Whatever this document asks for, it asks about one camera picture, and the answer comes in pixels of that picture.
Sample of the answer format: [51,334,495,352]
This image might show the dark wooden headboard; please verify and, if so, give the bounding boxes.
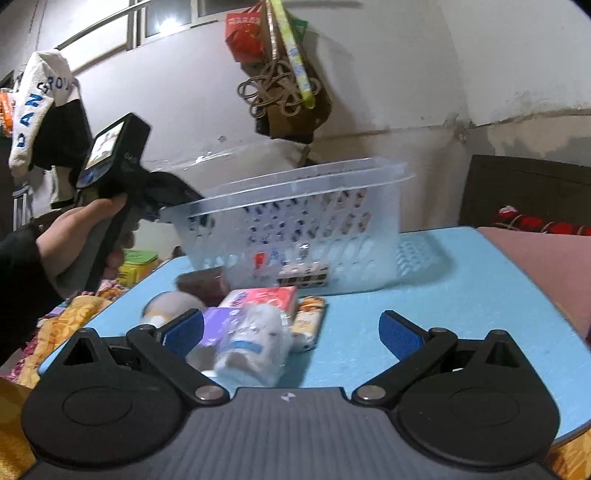
[458,154,591,232]

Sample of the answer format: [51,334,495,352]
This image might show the green lidded box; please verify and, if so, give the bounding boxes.
[117,248,160,288]

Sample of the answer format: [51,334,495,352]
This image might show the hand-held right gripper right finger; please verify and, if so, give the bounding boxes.
[352,310,532,409]

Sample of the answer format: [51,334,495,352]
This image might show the pink mat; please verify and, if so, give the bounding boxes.
[477,225,591,344]

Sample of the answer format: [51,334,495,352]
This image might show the orange patterned blanket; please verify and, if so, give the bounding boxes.
[0,277,124,480]

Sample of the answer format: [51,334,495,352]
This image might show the yellow green patterned strap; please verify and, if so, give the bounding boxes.
[269,0,318,110]

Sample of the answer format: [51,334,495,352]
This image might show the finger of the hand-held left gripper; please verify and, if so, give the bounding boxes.
[141,171,215,232]

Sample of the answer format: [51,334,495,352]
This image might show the brown paper bag rope handles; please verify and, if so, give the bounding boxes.
[237,58,334,140]

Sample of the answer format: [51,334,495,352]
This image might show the metal crutch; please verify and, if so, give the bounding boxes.
[12,182,30,229]

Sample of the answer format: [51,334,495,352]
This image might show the black garment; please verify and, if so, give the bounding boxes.
[33,98,94,172]

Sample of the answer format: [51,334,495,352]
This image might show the orange white snack packet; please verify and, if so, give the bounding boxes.
[288,296,327,354]

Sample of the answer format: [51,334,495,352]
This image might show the red patterned blanket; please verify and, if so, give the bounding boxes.
[491,205,591,237]

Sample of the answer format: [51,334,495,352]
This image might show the pink tissue pack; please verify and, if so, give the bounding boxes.
[218,286,299,320]

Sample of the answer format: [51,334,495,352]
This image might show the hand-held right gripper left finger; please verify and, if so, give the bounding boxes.
[58,308,230,408]

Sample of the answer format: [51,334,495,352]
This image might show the person's left hand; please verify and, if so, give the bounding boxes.
[36,193,138,287]

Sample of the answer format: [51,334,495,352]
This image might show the brown white patterned box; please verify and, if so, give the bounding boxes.
[277,262,331,288]

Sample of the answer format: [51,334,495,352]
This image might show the person's left forearm black sleeve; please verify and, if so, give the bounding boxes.
[0,222,64,367]

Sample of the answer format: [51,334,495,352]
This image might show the red hanging bag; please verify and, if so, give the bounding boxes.
[225,4,269,64]

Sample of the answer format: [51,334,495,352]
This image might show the clear plastic basket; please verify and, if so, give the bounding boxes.
[159,157,417,297]

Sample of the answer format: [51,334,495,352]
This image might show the white plastic bottle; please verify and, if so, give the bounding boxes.
[212,305,294,387]

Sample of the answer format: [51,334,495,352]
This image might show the brown cylindrical container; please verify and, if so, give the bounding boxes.
[177,268,232,302]

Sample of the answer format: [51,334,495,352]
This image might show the purple packet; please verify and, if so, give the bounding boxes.
[185,307,242,366]

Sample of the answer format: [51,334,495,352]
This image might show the white garment blue letters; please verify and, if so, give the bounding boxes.
[8,51,82,179]

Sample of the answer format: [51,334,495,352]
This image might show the window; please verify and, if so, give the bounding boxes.
[60,0,363,52]

